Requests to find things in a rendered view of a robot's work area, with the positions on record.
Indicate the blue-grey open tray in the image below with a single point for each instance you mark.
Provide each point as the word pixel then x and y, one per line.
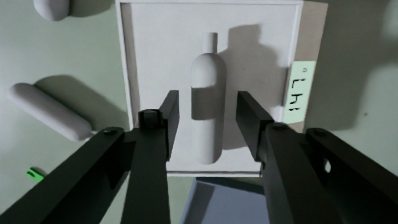
pixel 214 205

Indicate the white digital scale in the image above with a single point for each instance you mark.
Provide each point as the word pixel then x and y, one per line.
pixel 261 42

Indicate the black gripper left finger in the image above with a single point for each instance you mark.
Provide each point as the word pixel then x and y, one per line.
pixel 78 190

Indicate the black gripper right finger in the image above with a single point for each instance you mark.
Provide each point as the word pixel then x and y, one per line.
pixel 358 188

